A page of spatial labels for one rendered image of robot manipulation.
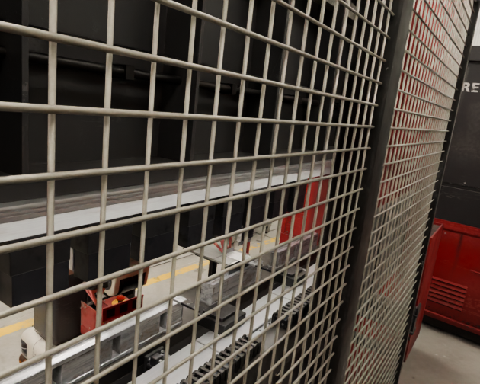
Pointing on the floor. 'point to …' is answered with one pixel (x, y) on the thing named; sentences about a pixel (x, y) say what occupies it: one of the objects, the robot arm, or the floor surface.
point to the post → (385, 92)
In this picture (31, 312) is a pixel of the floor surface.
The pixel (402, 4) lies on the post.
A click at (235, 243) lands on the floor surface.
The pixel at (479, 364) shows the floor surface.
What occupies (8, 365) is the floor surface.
